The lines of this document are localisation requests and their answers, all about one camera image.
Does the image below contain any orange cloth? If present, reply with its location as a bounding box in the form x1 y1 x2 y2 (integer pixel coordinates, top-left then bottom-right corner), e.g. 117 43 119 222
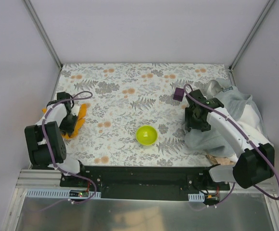
36 104 87 139

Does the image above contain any grey sweatshirt cloth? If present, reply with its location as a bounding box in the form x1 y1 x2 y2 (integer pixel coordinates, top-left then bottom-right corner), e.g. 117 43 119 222
185 80 256 159

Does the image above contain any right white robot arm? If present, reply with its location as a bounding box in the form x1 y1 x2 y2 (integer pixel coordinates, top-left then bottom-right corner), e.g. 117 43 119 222
185 90 275 189

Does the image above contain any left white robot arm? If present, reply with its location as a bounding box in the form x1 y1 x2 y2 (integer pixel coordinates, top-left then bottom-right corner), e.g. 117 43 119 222
25 91 80 176

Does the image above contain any beige cloth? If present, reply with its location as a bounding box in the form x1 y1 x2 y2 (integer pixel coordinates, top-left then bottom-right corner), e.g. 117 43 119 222
206 154 235 165

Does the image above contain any purple cube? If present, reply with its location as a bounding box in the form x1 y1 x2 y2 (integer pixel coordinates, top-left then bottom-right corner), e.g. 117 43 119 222
173 88 185 102

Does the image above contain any white towel grey trim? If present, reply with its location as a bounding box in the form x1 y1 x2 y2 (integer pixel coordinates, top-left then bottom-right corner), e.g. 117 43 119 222
230 103 272 164

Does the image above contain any yellow-green bowl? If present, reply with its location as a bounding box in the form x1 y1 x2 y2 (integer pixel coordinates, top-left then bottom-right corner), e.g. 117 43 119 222
136 125 158 146

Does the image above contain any floral tablecloth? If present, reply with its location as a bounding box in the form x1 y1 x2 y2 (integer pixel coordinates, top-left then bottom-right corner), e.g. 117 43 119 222
56 63 228 167

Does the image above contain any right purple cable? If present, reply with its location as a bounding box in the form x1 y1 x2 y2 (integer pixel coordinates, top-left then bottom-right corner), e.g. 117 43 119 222
183 84 279 200

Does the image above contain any right aluminium frame post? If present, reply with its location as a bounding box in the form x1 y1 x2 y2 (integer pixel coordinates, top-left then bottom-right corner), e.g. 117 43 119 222
229 0 277 72

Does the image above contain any aluminium frame post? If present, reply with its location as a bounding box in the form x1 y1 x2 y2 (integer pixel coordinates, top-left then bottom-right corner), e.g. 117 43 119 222
22 0 63 70
229 0 277 72

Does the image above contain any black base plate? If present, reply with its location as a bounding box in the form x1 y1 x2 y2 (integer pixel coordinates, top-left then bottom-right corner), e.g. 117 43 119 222
60 166 230 201

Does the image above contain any left aluminium frame post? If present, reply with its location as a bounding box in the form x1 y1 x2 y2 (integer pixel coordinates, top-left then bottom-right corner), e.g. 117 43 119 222
22 0 63 70

